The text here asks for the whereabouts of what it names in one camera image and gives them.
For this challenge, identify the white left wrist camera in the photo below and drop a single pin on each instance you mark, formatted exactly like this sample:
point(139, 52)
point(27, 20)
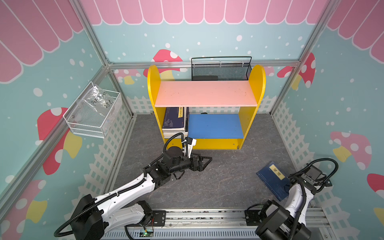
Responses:
point(188, 144)

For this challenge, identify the yellow cartoon cover book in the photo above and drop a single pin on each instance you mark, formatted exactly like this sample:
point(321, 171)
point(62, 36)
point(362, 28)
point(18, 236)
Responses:
point(177, 137)

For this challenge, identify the navy book floral cover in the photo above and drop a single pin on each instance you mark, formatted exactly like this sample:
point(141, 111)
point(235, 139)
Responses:
point(174, 132)

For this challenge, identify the navy book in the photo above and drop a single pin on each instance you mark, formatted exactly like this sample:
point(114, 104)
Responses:
point(176, 119)
point(275, 180)

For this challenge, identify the black wire mesh basket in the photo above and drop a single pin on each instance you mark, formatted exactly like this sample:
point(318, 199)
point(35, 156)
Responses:
point(221, 68)

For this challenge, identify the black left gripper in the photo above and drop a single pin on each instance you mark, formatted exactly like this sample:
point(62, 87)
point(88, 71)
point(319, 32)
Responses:
point(200, 167)

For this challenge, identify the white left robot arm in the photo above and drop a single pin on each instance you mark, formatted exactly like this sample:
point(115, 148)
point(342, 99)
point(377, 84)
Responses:
point(93, 217)

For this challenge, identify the clear plastic bag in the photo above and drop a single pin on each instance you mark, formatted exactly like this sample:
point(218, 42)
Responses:
point(97, 100)

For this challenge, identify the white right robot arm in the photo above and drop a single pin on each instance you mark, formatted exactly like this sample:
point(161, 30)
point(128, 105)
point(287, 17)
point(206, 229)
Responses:
point(289, 222)

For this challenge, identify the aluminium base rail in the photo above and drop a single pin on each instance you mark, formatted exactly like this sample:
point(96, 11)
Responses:
point(201, 218)

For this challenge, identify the yellow bookshelf with coloured shelves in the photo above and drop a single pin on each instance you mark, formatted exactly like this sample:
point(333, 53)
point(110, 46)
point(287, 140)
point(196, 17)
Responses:
point(212, 131)

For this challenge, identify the grey slotted cable duct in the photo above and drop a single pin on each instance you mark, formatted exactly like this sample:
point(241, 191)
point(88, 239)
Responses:
point(195, 234)

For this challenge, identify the white wire wall basket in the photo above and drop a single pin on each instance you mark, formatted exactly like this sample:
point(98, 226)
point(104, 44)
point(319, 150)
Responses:
point(86, 123)

